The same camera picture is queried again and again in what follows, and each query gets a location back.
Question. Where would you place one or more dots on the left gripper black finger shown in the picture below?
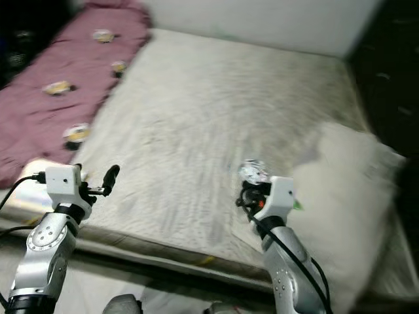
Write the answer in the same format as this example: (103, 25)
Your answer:
(112, 175)

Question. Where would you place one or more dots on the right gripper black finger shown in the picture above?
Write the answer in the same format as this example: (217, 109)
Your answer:
(243, 195)

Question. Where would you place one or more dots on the clear plastic wrapper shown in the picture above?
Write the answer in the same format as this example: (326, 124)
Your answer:
(254, 171)

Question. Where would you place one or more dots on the white pillow with tree print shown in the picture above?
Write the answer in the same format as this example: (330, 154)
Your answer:
(347, 209)

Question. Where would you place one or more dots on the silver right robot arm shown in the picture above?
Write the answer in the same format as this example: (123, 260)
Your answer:
(291, 275)

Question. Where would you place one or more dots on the white quilted mattress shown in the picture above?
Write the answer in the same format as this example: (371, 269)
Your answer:
(209, 118)

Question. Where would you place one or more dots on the purple quilt with cartoon prints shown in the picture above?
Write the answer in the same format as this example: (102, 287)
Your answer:
(52, 111)

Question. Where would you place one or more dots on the silver robot left leg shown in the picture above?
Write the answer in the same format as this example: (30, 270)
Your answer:
(124, 305)

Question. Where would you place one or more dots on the black bag with white print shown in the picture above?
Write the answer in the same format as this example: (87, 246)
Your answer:
(16, 39)

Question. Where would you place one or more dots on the dark tufted headboard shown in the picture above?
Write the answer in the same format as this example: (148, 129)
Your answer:
(386, 78)

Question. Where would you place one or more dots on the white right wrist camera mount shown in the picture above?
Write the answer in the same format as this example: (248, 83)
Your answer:
(281, 193)

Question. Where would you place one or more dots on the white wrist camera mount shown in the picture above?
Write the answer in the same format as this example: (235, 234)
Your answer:
(281, 193)
(64, 180)

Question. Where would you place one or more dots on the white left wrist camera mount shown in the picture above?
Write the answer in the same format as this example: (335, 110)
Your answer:
(64, 180)

